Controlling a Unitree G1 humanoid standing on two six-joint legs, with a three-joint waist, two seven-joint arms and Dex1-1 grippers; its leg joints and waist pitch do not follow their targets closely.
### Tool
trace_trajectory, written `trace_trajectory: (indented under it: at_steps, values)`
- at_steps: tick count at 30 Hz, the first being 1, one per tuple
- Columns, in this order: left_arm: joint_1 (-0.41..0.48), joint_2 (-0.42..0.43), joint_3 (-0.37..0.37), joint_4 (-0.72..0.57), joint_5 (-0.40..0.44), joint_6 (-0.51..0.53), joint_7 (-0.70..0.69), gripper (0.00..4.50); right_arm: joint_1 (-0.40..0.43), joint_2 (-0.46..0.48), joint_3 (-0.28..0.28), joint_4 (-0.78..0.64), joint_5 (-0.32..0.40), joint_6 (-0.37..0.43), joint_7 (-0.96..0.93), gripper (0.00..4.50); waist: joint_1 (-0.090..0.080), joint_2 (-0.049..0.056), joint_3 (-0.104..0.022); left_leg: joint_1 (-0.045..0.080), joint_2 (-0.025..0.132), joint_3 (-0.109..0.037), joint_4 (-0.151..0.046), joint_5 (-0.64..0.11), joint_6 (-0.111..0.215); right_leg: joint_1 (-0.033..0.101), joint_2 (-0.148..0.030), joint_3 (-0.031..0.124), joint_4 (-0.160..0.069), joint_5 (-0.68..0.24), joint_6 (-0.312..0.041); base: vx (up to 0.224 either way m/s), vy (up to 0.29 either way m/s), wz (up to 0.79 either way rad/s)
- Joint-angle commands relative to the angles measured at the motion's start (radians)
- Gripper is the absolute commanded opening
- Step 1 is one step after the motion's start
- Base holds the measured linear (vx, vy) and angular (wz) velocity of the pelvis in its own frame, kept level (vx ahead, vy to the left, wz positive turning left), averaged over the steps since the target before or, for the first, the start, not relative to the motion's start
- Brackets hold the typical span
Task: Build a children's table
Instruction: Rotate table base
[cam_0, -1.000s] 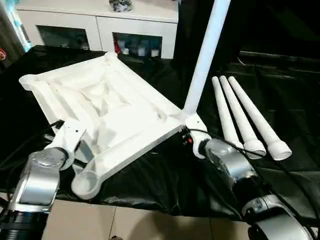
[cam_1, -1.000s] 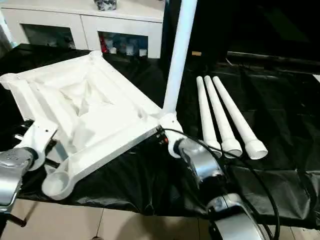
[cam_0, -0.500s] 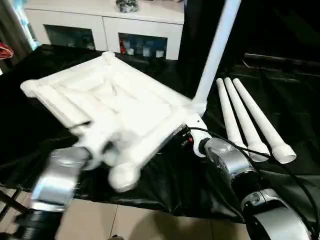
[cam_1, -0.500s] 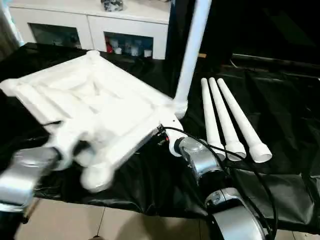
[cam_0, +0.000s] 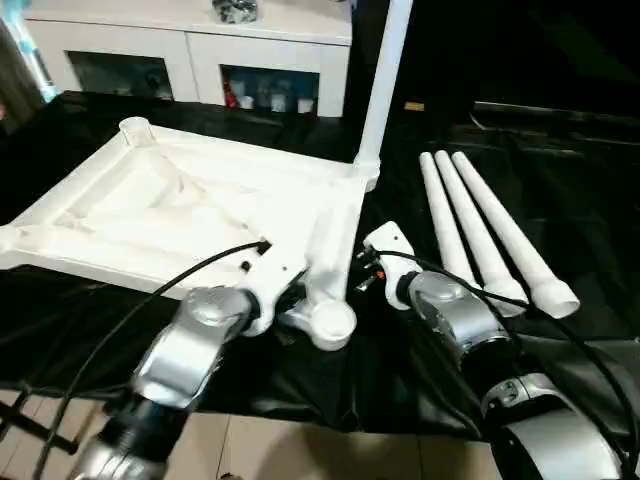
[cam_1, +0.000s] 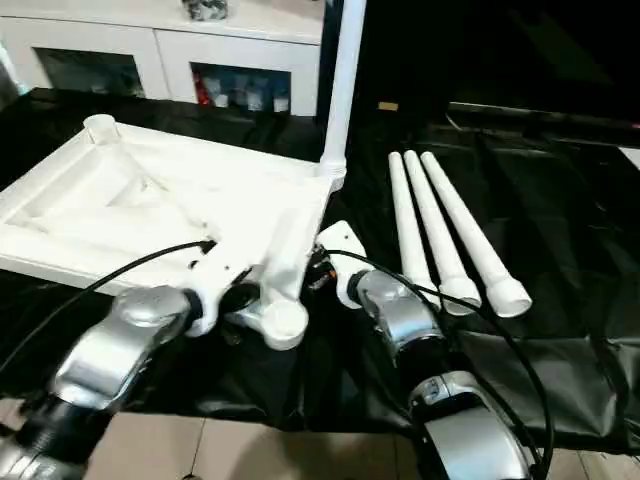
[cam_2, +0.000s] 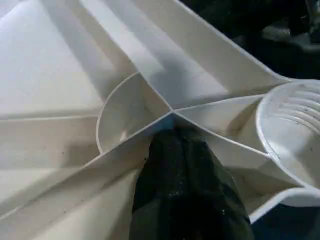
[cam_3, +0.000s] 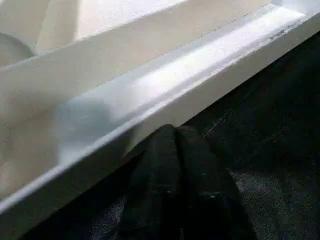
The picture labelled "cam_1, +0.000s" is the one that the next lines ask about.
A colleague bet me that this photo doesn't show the white plastic table leg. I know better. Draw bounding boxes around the white plastic table leg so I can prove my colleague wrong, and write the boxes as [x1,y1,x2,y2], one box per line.
[388,151,442,312]
[402,149,483,317]
[419,150,533,320]
[318,0,369,179]

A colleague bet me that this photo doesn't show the white plastic table top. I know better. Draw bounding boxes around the white plastic table top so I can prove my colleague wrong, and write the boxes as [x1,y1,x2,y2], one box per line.
[0,113,348,352]

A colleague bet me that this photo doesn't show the black mat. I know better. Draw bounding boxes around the black mat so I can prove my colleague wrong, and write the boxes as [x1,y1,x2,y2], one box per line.
[0,87,640,451]

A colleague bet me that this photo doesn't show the black bar with red light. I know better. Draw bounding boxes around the black bar with red light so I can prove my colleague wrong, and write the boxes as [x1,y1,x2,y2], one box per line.
[446,99,640,133]

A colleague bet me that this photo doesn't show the white cabinet with glass doors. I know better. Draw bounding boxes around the white cabinet with glass doors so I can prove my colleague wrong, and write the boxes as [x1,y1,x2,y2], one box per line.
[0,0,325,118]

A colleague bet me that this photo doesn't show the dark object on cabinet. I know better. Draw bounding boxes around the dark object on cabinet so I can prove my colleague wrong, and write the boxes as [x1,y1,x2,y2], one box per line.
[182,0,235,23]

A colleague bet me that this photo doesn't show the flat white board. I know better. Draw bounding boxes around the flat white board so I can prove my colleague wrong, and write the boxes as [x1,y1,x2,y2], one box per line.
[617,144,640,175]

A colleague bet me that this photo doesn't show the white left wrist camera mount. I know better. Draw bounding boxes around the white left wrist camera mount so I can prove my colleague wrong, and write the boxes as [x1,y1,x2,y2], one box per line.
[183,237,262,338]

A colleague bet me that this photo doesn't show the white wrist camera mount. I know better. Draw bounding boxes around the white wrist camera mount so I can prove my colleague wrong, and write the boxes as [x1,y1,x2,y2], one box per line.
[318,220,370,308]
[183,237,262,338]

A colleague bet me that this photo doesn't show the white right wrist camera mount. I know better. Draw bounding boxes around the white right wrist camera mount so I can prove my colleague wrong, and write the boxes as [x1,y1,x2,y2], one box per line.
[318,220,370,308]

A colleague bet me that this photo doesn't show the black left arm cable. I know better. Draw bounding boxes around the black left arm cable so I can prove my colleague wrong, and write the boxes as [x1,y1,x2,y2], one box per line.
[0,239,215,377]

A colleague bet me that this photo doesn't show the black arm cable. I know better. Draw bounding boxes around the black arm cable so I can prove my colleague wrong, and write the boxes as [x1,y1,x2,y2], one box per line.
[324,248,557,480]
[0,239,215,377]

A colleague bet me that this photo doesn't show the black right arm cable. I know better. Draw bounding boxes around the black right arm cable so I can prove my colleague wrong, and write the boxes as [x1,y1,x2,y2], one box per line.
[324,248,557,480]

